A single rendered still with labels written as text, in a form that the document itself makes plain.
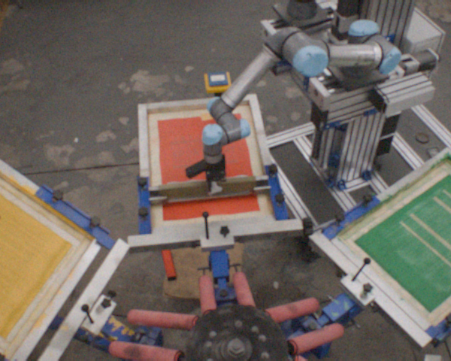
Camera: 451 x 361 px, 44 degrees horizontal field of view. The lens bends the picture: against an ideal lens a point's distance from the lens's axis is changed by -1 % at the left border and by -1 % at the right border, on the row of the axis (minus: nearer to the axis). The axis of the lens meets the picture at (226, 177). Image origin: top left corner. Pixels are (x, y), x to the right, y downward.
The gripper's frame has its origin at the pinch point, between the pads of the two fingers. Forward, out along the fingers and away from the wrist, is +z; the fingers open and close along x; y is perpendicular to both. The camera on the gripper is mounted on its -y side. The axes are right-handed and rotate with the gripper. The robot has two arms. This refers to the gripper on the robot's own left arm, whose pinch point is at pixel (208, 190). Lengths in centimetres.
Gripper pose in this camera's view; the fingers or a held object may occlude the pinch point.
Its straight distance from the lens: 239.2
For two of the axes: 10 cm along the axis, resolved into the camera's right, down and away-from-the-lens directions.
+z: 0.0, 6.6, 7.5
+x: -1.2, -7.5, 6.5
